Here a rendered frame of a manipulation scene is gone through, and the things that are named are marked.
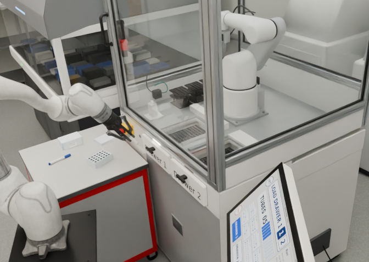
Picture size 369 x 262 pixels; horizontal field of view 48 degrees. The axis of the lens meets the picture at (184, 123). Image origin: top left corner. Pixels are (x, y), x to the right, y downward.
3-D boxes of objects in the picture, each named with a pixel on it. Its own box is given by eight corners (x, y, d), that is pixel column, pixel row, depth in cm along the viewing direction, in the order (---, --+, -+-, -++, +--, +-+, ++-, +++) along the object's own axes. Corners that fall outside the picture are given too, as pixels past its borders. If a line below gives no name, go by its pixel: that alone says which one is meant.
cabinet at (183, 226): (224, 338, 216) (220, 221, 178) (138, 228, 295) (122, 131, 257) (347, 257, 258) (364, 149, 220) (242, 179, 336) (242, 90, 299)
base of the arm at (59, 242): (20, 264, 167) (16, 254, 164) (29, 227, 186) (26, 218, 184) (66, 256, 169) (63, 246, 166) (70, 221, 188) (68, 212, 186)
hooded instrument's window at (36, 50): (66, 107, 269) (50, 39, 248) (10, 46, 406) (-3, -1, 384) (208, 65, 319) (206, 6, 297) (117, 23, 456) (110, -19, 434)
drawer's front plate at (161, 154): (169, 174, 209) (167, 156, 204) (144, 150, 231) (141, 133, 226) (172, 173, 209) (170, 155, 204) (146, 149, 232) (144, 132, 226)
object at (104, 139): (101, 145, 250) (101, 143, 250) (94, 141, 256) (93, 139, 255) (118, 137, 258) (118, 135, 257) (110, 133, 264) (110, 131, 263)
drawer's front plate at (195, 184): (204, 207, 185) (203, 187, 179) (172, 177, 207) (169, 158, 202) (207, 205, 185) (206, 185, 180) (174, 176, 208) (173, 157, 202)
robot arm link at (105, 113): (107, 104, 186) (116, 112, 190) (100, 98, 193) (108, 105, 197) (94, 120, 185) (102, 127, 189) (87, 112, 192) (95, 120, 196)
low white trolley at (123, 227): (74, 305, 240) (45, 202, 205) (46, 243, 288) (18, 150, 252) (161, 261, 266) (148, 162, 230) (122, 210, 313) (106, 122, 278)
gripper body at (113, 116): (102, 125, 189) (115, 136, 195) (115, 111, 190) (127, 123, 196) (96, 120, 195) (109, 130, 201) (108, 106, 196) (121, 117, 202)
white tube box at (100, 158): (95, 168, 229) (94, 163, 227) (87, 163, 234) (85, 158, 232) (113, 159, 236) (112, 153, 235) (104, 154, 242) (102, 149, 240)
